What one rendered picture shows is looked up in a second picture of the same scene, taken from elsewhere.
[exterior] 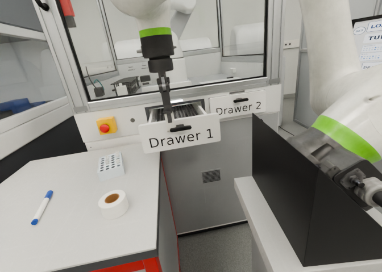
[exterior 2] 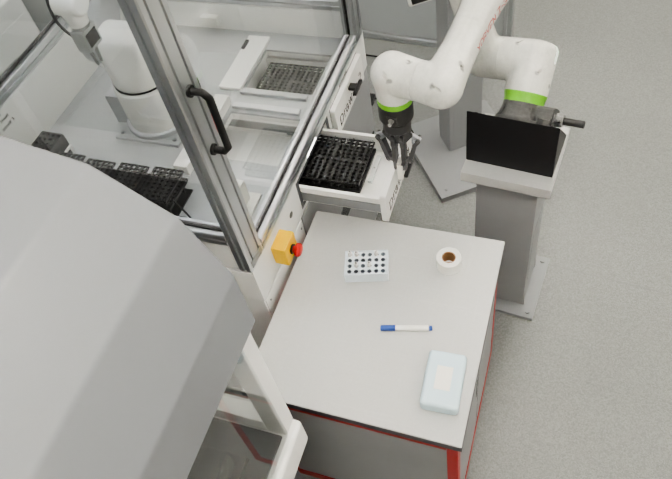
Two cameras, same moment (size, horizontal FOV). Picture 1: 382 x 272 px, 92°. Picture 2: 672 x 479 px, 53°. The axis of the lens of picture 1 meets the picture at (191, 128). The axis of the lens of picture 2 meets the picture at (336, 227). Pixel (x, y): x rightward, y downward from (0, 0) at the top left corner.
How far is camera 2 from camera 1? 1.77 m
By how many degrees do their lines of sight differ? 53
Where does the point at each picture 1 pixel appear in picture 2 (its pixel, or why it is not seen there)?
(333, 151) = (537, 110)
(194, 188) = not seen: hidden behind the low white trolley
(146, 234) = (491, 245)
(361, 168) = (555, 113)
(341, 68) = (493, 41)
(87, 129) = (264, 277)
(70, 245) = (473, 295)
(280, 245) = (536, 179)
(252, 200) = (494, 173)
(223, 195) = not seen: hidden behind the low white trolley
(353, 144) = (541, 100)
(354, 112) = (535, 83)
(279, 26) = not seen: outside the picture
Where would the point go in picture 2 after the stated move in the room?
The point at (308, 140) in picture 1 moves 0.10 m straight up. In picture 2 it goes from (522, 111) to (524, 85)
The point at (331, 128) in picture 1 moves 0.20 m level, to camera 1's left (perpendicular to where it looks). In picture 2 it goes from (528, 97) to (511, 145)
